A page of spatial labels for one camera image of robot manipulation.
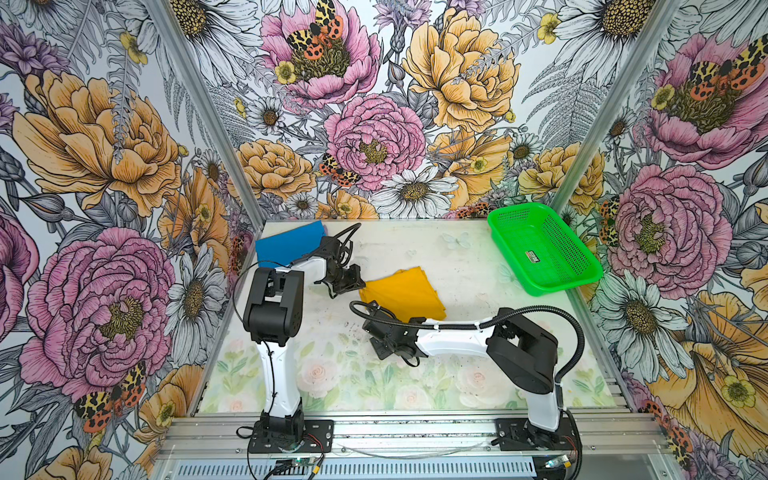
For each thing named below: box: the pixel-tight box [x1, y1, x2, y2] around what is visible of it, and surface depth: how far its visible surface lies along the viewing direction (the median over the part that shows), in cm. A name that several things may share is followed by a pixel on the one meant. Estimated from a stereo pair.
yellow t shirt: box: [359, 266, 447, 321], surface depth 101 cm
